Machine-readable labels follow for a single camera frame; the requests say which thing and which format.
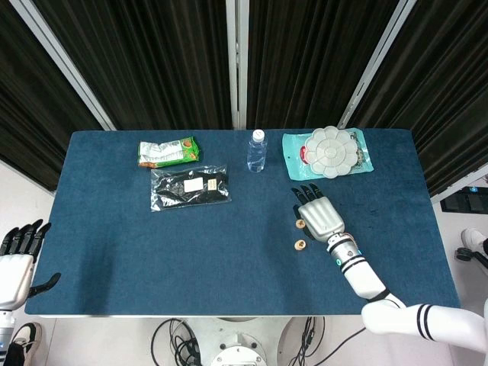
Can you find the white metal frame post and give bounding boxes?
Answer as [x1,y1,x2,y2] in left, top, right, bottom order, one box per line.
[225,0,240,130]
[9,0,117,132]
[238,0,249,130]
[336,0,412,130]

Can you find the black cable bundle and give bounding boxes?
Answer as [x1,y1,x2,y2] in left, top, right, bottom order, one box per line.
[150,318,203,366]
[287,316,327,366]

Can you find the black pleated curtain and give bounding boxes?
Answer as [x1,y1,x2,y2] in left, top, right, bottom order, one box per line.
[246,0,401,130]
[0,0,104,191]
[352,0,488,197]
[32,0,234,131]

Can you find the white table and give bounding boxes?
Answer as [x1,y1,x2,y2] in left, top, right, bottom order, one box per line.
[36,313,449,319]

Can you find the white screen base bar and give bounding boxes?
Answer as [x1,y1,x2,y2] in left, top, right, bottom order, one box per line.
[430,163,488,199]

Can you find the green snack bag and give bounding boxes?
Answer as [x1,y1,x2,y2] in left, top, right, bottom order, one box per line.
[136,136,202,170]

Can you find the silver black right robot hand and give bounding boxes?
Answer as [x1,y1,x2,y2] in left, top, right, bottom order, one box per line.
[291,183,346,244]

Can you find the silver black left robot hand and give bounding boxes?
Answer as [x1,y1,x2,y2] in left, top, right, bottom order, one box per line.
[0,219,62,310]

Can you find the clear plastic water bottle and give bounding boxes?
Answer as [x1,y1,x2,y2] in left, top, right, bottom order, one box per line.
[246,128,268,173]

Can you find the white shoe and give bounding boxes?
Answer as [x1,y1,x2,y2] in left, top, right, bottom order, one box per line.
[460,227,488,252]

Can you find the long black cable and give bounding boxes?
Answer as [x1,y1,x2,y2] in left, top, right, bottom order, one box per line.
[323,326,369,361]

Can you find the teal snack package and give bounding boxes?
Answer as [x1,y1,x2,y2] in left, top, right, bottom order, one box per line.
[281,129,375,181]

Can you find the white and black sneaker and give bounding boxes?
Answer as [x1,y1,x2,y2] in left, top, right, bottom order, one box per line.
[3,322,43,366]

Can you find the blue felt table cover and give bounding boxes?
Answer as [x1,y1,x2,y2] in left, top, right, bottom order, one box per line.
[24,128,461,316]

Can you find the black electronic device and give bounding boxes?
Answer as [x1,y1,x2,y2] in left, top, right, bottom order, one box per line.
[440,185,488,214]

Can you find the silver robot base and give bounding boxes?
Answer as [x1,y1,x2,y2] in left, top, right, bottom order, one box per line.
[186,316,302,366]

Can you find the black chair caster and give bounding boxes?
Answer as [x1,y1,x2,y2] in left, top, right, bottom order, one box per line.
[455,246,488,268]

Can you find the bagged black gloves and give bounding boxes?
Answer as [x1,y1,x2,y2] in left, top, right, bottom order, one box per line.
[149,163,233,213]

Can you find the white flower-shaped paint palette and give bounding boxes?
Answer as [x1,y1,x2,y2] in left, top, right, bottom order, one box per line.
[303,127,359,179]

